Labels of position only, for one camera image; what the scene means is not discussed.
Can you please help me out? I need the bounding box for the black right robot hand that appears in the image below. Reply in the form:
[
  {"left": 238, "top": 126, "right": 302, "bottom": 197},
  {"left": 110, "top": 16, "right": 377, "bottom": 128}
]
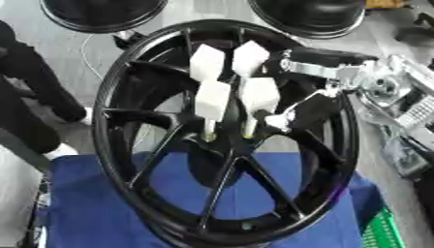
[{"left": 263, "top": 46, "right": 380, "bottom": 134}]

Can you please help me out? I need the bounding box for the white pin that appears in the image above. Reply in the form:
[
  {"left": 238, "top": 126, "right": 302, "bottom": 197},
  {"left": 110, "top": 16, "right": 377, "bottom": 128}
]
[
  {"left": 231, "top": 40, "right": 273, "bottom": 78},
  {"left": 188, "top": 43, "right": 230, "bottom": 82},
  {"left": 193, "top": 79, "right": 233, "bottom": 142},
  {"left": 237, "top": 76, "right": 282, "bottom": 140}
]

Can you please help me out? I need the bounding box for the black spoked wheel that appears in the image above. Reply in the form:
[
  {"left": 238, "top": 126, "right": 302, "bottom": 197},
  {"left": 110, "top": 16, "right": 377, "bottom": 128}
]
[{"left": 91, "top": 18, "right": 361, "bottom": 248}]

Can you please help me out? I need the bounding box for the black round disc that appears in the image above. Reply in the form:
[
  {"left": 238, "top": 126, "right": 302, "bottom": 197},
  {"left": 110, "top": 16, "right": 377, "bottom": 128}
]
[
  {"left": 39, "top": 0, "right": 170, "bottom": 35},
  {"left": 245, "top": 0, "right": 368, "bottom": 40}
]

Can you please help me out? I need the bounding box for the tan box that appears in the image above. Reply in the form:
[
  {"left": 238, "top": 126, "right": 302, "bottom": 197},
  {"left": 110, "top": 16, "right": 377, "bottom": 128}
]
[{"left": 364, "top": 0, "right": 407, "bottom": 10}]

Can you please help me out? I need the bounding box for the green plastic basket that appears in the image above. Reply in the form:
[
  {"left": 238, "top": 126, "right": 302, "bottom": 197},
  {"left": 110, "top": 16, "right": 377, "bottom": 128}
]
[{"left": 359, "top": 206, "right": 409, "bottom": 248}]

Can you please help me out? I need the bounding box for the person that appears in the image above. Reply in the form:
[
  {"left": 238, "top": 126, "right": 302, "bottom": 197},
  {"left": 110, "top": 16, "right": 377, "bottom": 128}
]
[{"left": 0, "top": 19, "right": 95, "bottom": 172}]

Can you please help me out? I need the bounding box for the white cable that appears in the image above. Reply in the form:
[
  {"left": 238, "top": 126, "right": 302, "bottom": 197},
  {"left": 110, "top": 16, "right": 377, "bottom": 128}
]
[{"left": 79, "top": 33, "right": 108, "bottom": 80}]

